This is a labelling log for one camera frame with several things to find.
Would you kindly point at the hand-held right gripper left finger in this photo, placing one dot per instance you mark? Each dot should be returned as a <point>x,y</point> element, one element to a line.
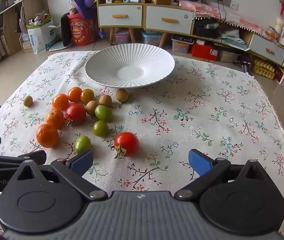
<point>82,161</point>

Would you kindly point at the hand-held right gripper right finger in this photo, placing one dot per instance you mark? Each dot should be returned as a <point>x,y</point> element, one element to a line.
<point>199,162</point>

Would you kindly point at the small green lime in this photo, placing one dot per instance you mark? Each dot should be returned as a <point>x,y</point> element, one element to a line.
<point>101,128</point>

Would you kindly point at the orange mandarin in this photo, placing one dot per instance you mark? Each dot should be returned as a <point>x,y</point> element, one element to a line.
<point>55,118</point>
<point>47,135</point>

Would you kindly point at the red tomato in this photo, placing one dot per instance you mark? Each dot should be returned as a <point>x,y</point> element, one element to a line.
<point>126,144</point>
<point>75,114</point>

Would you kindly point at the orange tomato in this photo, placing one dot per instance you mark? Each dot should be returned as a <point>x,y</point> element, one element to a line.
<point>75,94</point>
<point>60,101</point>

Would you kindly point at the olive yellow tomato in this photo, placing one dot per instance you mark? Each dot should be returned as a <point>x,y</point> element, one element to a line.
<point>87,96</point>

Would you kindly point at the white ribbed plate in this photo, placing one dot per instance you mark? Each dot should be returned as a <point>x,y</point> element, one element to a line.
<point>112,65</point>

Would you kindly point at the floral tablecloth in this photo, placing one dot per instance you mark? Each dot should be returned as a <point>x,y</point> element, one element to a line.
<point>182,120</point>

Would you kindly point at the yellow egg tray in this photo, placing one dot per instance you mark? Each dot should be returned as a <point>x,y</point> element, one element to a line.
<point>264,68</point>

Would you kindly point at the white round base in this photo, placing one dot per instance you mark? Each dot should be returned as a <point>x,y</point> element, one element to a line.
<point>57,47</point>

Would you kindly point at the white paper bag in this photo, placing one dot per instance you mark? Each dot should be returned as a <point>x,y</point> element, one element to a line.
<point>42,36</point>

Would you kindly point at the black lidded storage box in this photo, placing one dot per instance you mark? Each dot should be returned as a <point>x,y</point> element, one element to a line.
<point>180,44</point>

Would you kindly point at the wooden bookshelf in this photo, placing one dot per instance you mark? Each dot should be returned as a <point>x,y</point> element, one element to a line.
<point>9,17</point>

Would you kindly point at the clear storage box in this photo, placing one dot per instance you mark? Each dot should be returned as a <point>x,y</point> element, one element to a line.
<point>121,39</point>

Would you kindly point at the red round tin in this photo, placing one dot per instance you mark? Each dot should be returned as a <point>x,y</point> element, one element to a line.
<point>80,32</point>

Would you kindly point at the black flat panel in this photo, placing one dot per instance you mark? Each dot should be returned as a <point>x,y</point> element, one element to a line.
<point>65,32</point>

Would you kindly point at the plush toys in bag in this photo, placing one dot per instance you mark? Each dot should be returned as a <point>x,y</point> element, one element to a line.
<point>38,19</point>

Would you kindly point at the low wooden cabinet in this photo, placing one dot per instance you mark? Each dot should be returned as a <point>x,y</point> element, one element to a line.
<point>247,38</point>

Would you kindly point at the blue lidded storage box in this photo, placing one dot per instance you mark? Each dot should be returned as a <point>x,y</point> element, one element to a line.
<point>150,38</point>

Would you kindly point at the large white drawer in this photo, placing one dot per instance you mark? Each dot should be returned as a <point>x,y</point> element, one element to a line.
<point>157,26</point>
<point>112,21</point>

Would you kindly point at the glass jar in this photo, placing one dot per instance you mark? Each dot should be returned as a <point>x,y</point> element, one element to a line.
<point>272,33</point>

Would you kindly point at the pink cloth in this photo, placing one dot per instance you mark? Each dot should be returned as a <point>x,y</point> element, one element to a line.
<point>207,11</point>

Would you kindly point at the short wooden drawer cabinet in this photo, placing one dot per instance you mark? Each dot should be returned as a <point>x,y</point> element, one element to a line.
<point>169,4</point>

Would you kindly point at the purple plush toy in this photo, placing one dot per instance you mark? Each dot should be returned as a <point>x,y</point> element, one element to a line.
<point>84,0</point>

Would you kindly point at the tall wooden shelf cabinet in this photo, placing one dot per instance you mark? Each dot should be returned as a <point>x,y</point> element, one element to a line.
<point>122,4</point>

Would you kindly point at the white blue thermometer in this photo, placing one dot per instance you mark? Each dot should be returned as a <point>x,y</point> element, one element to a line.
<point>132,0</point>

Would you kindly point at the white wall socket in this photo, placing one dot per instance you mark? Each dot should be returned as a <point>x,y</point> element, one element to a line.
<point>234,4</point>

